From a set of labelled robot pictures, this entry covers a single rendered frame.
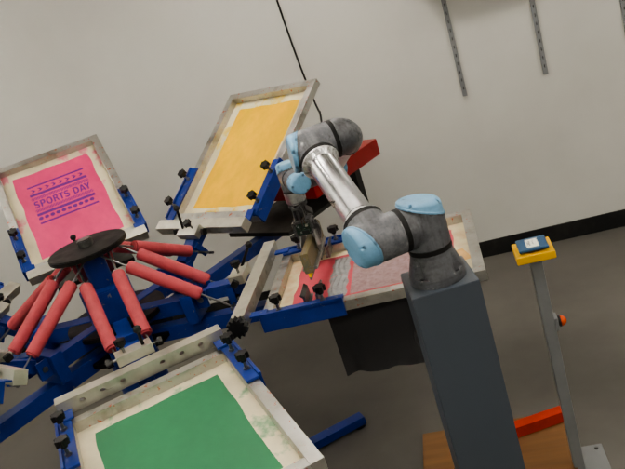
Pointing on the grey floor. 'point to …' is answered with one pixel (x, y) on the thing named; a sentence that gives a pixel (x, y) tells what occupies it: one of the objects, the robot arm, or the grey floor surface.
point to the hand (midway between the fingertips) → (313, 248)
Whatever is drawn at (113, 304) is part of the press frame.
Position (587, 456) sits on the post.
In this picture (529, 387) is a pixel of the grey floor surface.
